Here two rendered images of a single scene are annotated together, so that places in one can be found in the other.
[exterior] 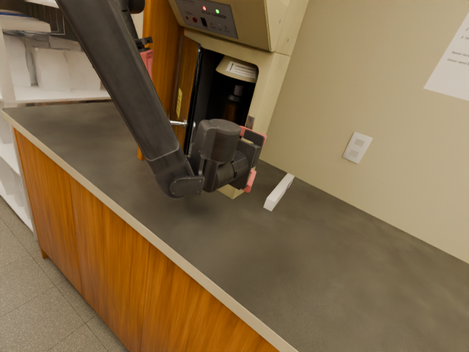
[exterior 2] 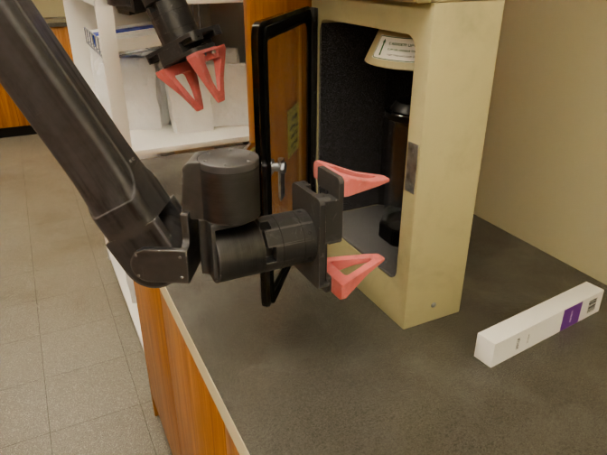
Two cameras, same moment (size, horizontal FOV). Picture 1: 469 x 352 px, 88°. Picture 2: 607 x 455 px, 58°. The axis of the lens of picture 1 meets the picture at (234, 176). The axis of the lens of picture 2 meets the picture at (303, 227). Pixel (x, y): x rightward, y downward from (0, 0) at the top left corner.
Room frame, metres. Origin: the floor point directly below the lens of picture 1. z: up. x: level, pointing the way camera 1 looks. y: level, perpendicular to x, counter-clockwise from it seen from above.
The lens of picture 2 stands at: (0.05, -0.31, 1.45)
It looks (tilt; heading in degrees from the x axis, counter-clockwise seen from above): 26 degrees down; 37
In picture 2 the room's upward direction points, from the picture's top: straight up
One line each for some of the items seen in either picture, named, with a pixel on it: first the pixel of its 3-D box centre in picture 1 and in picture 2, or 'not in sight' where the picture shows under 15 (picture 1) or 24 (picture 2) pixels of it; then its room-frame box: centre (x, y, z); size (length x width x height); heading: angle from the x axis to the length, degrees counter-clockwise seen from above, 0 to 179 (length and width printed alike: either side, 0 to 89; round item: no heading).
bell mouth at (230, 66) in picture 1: (243, 67); (424, 42); (0.85, 0.06, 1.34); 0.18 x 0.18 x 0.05
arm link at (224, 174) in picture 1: (215, 171); (234, 245); (0.40, 0.04, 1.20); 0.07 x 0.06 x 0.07; 153
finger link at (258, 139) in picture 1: (253, 144); (349, 196); (0.52, -0.02, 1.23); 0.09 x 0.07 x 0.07; 153
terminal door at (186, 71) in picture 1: (180, 114); (287, 150); (0.69, 0.20, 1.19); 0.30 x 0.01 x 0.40; 25
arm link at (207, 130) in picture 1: (201, 154); (200, 210); (0.38, 0.07, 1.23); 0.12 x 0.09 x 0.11; 123
